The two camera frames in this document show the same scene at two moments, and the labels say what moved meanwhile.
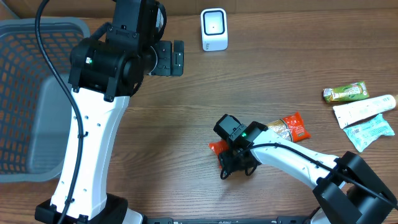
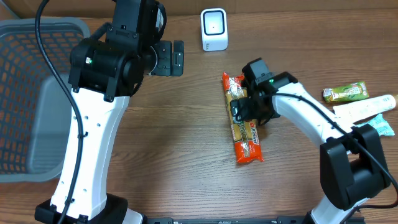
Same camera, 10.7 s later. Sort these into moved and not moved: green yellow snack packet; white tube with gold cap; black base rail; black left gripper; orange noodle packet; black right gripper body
Moved: orange noodle packet; black right gripper body
Not moved: black left gripper; green yellow snack packet; black base rail; white tube with gold cap
